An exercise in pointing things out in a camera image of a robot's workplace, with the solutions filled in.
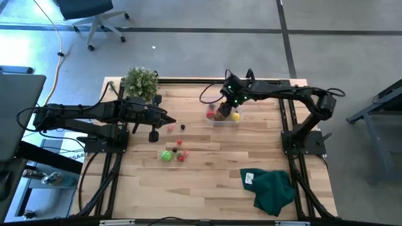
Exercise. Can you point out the yellow toy lemon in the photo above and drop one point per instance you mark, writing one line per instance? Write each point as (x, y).
(235, 116)

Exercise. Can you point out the black aluminium table frame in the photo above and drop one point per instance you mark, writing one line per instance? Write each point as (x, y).
(220, 81)

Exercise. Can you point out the brown toy kiwi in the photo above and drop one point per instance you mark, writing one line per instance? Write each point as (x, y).
(217, 118)

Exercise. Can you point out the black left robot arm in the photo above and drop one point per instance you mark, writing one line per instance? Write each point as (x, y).
(78, 111)

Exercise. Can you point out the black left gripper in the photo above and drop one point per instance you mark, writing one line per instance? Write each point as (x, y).
(141, 114)

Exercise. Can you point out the clear plastic tupperware container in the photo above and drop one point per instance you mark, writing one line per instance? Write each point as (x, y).
(211, 123)

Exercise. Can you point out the white printed sign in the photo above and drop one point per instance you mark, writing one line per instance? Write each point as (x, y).
(67, 150)

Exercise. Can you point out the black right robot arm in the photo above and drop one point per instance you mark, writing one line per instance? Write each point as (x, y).
(282, 91)

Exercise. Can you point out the office swivel chair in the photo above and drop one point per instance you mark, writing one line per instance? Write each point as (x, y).
(83, 7)

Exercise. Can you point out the black clamp bracket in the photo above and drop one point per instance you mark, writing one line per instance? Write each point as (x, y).
(250, 75)

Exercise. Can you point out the pale pink round fruit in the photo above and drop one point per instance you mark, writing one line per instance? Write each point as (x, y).
(170, 127)

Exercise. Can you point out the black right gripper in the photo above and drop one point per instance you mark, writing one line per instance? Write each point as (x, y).
(235, 92)

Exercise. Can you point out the dark green cloth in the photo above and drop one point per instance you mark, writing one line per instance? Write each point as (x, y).
(273, 191)

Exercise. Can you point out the potted green plant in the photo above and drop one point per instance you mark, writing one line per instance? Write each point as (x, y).
(139, 83)

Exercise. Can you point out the grey desk top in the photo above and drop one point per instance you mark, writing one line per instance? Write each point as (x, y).
(19, 116)

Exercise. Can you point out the blue-grey desk frame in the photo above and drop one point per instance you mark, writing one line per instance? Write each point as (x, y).
(378, 160)

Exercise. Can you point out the green toy lime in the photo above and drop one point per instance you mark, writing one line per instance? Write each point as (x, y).
(166, 156)

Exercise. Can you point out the salmon pink toy piece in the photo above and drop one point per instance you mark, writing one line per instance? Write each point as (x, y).
(186, 153)

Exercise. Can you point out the black desk crossbeam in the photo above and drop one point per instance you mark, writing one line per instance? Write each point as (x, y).
(47, 155)

